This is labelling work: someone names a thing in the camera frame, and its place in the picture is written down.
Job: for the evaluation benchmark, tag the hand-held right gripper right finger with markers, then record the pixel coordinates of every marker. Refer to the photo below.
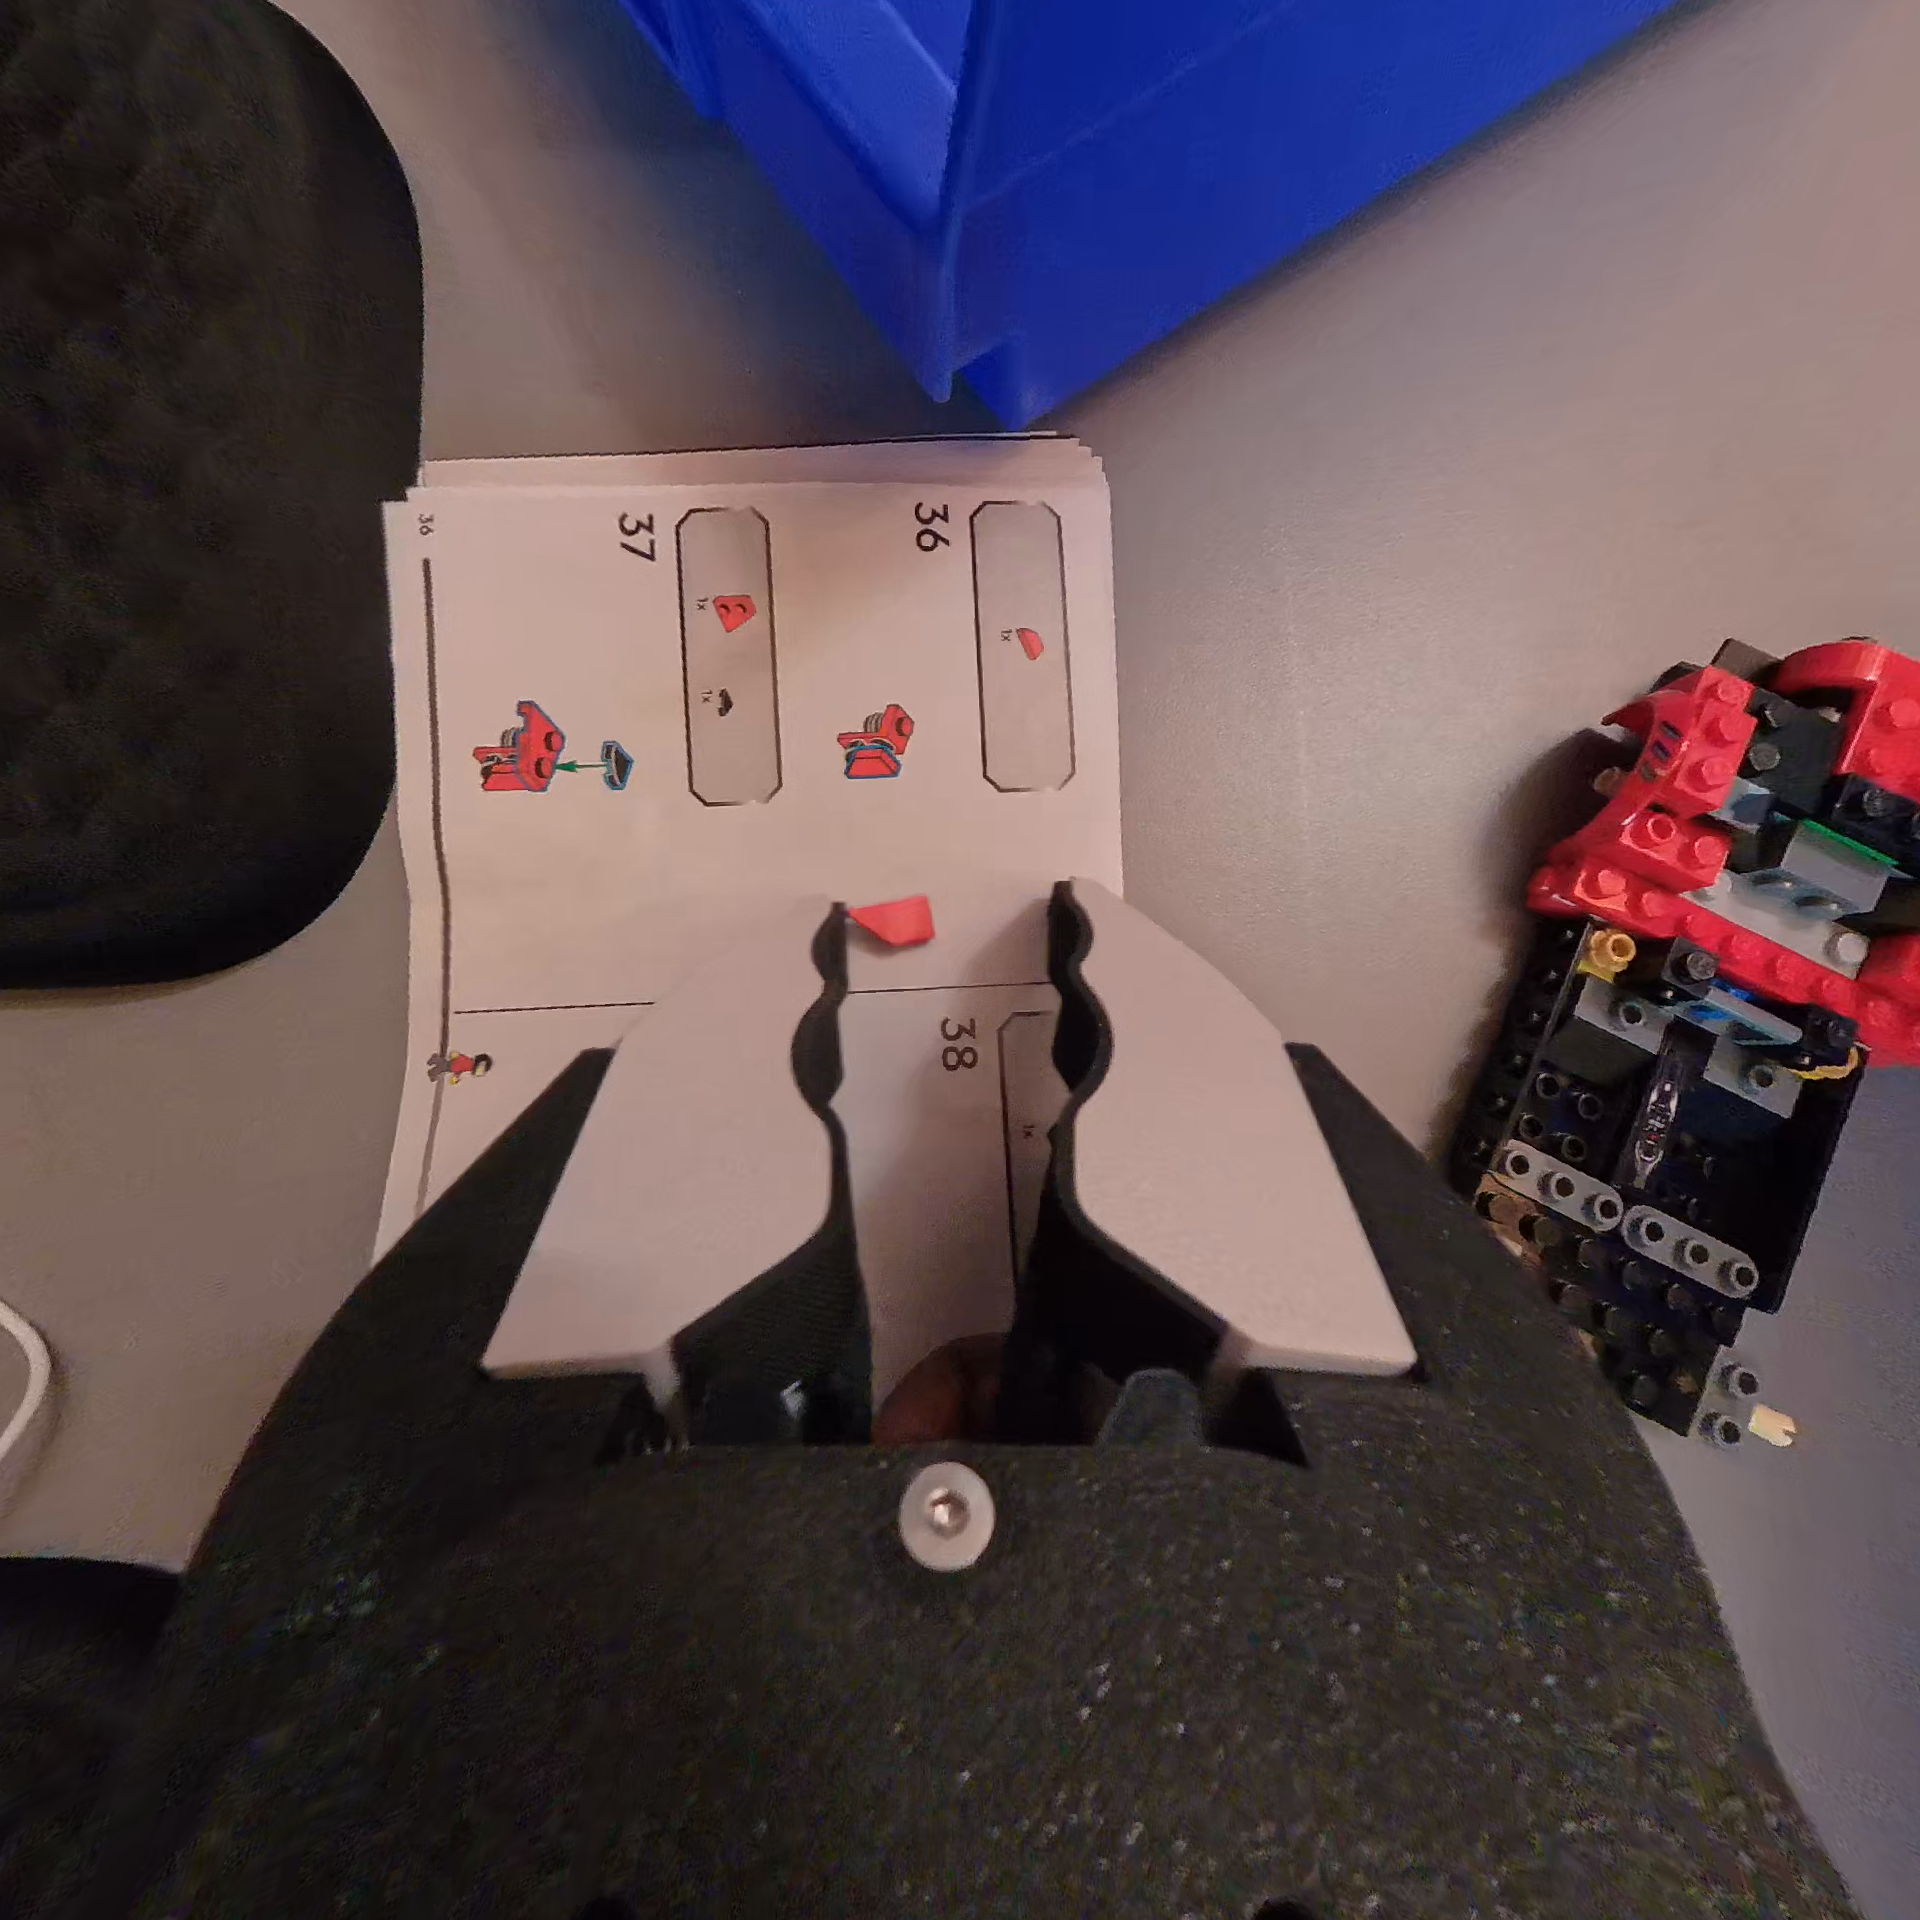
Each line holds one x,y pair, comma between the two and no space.
1231,1184

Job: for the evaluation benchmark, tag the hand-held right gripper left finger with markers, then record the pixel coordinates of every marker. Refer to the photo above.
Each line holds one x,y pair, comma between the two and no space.
674,1200

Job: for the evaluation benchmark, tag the red lego slope piece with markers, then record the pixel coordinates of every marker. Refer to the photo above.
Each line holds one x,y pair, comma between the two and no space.
897,921

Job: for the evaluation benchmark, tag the white lego instruction booklet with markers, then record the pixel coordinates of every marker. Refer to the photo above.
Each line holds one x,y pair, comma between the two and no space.
855,600

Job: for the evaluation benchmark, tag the blue plastic bin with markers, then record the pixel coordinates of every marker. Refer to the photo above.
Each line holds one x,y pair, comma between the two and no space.
1200,181

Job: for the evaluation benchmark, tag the red and black lego car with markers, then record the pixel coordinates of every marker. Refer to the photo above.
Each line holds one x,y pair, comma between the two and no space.
1681,1051

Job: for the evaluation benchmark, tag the person's right hand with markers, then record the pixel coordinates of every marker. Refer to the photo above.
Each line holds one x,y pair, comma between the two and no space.
938,1395

